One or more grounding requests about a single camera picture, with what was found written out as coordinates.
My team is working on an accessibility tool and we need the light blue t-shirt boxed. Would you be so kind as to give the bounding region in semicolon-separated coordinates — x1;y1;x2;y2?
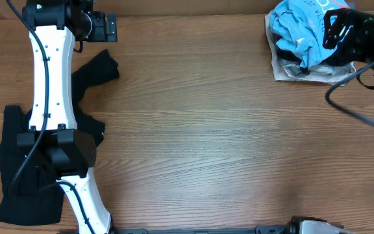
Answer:
270;0;349;68

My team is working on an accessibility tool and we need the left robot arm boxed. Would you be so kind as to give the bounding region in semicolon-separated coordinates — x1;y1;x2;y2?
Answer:
8;0;118;233

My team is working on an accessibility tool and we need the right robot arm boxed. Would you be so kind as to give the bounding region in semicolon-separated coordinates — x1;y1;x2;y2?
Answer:
323;8;374;127

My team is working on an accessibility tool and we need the folded black garment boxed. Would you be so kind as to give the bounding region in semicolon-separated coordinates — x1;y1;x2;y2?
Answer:
273;32;358;68

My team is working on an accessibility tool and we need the folded grey garment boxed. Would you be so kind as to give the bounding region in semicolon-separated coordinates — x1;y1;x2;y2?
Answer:
272;8;356;77

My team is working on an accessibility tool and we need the folded beige garment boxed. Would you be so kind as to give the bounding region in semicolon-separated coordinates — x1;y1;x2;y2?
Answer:
265;11;356;85

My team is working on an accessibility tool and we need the black t-shirt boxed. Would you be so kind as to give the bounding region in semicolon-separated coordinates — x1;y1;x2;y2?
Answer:
0;48;120;227

